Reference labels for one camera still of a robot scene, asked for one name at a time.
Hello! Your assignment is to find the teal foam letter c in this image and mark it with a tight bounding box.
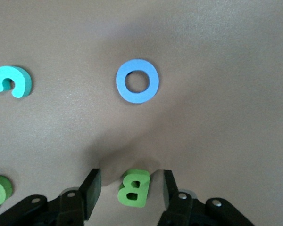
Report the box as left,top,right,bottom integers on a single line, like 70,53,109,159
0,65,33,99

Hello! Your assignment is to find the blue foam letter O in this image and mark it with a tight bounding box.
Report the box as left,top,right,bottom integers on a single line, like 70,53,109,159
116,58,160,104

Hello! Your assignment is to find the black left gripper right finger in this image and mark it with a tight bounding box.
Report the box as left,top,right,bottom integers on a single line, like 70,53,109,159
157,169,255,226

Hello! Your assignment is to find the green foam letter p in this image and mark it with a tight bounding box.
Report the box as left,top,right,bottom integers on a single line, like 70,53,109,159
0,174,14,216

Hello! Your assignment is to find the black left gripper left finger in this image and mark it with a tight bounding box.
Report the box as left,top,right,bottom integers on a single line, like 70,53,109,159
0,169,102,226

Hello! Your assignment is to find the green foam letter B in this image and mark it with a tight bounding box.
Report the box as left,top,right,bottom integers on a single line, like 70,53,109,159
117,169,151,209

